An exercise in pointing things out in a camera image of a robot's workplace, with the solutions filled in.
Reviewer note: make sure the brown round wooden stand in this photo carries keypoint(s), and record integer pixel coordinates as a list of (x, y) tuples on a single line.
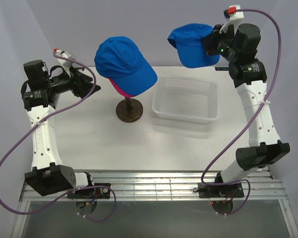
[(129, 110)]

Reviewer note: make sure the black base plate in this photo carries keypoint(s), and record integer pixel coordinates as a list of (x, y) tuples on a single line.
[(101, 192), (207, 191)]

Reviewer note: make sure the blue cap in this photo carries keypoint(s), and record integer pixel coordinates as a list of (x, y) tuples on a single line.
[(119, 58), (187, 41)]

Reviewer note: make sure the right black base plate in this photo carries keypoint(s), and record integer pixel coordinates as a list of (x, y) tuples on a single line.
[(207, 191)]

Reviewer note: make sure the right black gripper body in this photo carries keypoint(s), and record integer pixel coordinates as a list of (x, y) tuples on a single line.
[(222, 43)]

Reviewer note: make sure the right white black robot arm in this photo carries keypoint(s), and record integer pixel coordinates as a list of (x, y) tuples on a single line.
[(239, 47)]

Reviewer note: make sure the white plastic basket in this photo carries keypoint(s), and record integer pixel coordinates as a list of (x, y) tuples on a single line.
[(186, 99)]

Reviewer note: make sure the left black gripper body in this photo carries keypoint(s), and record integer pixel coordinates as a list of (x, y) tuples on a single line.
[(64, 82)]

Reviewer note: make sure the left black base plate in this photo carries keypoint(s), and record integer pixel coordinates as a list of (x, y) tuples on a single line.
[(101, 192)]

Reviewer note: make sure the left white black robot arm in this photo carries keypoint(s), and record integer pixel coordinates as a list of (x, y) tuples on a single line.
[(40, 94)]

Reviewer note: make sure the pink cap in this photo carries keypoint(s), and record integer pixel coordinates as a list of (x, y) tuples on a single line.
[(119, 90)]

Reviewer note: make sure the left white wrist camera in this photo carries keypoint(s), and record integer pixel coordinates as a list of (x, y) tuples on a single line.
[(65, 59)]

